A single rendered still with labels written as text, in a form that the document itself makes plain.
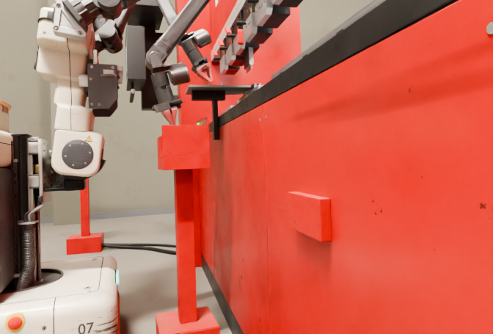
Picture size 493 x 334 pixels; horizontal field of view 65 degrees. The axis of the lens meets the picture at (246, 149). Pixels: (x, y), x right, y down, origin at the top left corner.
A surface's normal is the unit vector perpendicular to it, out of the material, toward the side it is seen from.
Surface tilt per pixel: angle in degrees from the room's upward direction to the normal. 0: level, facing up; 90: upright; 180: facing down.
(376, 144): 90
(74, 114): 90
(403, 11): 90
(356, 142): 90
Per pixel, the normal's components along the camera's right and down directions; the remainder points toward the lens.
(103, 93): 0.32, -0.04
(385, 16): -0.97, 0.03
